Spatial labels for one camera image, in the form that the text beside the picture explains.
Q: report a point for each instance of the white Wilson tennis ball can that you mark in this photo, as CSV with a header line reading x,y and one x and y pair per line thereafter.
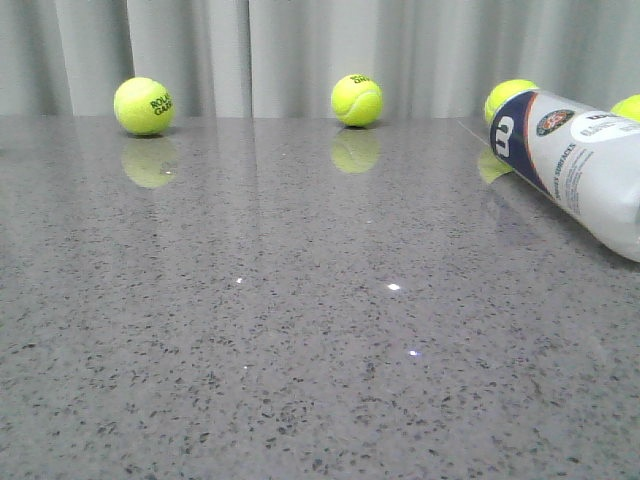
x,y
584,160

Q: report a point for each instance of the middle yellow tennis ball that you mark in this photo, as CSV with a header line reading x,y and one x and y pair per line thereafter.
x,y
357,100

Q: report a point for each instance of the yellow tennis ball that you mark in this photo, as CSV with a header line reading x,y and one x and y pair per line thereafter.
x,y
503,92
628,107
357,100
143,106

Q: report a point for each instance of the left yellow tennis ball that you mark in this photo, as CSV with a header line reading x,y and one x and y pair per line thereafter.
x,y
143,106

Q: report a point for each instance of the far right yellow tennis ball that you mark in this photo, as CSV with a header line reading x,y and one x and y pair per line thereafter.
x,y
628,107

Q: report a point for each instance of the grey pleated curtain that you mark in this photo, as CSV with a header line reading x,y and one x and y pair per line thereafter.
x,y
278,59

